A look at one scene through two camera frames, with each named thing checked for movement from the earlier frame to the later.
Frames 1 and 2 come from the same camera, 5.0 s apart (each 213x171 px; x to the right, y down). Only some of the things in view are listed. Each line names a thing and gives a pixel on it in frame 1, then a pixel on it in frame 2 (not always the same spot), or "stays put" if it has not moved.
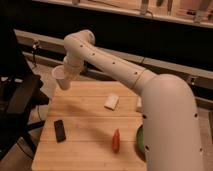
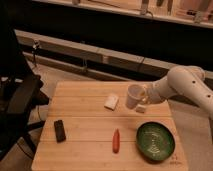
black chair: [21, 92] stays put
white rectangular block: [111, 101] stays put
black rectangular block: [59, 130] stays put
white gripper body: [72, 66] to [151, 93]
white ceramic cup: [59, 73] to [135, 93]
